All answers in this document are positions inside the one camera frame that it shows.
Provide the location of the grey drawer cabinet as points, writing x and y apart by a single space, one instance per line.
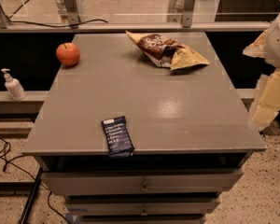
192 121

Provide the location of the right metal bracket post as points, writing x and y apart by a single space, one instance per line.
181 11

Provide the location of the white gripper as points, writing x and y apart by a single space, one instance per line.
278 44

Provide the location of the white pump bottle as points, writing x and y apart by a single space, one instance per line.
13 86

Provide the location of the blue rxbar blueberry bar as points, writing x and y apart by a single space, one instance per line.
119 142

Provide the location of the brown chip bag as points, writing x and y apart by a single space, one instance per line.
166 52

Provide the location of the red apple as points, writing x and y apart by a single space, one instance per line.
68 54

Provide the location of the left metal bracket post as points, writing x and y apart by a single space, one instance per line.
68 12

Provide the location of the grey drawer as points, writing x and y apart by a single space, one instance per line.
142 206
113 183

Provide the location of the middle grey drawer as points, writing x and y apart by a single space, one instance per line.
142 206

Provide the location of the metal bracket post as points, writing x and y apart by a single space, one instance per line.
68 12
181 11

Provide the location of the top grey drawer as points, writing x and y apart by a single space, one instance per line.
113 183

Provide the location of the black floor rail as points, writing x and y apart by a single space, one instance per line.
31 198

